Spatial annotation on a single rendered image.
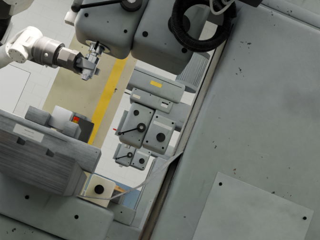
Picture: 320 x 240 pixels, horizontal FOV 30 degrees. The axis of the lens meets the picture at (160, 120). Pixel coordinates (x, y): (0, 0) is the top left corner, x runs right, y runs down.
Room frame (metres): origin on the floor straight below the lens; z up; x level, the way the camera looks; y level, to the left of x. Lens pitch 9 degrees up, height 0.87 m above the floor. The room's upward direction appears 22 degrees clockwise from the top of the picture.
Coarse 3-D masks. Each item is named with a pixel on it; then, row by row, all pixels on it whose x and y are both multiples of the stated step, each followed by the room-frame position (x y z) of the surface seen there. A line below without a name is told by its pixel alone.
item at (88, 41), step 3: (87, 39) 1.87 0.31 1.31; (87, 42) 1.89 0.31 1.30; (90, 42) 1.87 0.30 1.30; (93, 42) 1.85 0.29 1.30; (99, 42) 1.85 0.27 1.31; (99, 45) 1.86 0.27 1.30; (102, 45) 1.85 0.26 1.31; (105, 45) 1.86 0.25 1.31; (105, 48) 1.87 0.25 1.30; (108, 48) 1.87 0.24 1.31; (105, 51) 1.91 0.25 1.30; (108, 51) 1.90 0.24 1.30
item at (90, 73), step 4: (92, 60) 1.87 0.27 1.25; (96, 60) 1.87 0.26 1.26; (96, 64) 1.88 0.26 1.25; (80, 68) 1.88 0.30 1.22; (96, 68) 1.89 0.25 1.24; (80, 72) 1.87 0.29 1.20; (84, 72) 1.87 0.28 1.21; (88, 72) 1.87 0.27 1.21; (92, 72) 1.88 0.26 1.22; (88, 76) 1.87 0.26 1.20; (92, 76) 1.89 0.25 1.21
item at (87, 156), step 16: (0, 112) 1.65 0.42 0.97; (0, 128) 1.66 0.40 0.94; (16, 128) 1.66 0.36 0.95; (32, 128) 1.66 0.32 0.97; (48, 128) 1.66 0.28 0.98; (64, 128) 1.66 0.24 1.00; (48, 144) 1.66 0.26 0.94; (64, 144) 1.66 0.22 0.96; (80, 144) 1.66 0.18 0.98; (80, 160) 1.66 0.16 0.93; (96, 160) 1.66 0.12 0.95
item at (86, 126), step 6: (78, 114) 2.21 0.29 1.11; (72, 120) 2.19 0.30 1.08; (84, 120) 2.19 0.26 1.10; (90, 120) 2.24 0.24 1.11; (84, 126) 2.19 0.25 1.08; (90, 126) 2.20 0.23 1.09; (60, 132) 2.19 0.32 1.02; (84, 132) 2.20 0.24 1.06; (90, 132) 2.20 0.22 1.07; (78, 138) 2.19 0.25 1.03; (84, 138) 2.20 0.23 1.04
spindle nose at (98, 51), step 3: (90, 45) 1.88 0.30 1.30; (93, 45) 1.87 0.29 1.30; (90, 48) 1.87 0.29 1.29; (93, 48) 1.87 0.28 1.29; (99, 48) 1.87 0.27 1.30; (102, 48) 1.87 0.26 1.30; (93, 51) 1.87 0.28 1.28; (96, 51) 1.87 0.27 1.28; (99, 51) 1.87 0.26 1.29; (102, 51) 1.88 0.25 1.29; (99, 54) 1.88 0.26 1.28
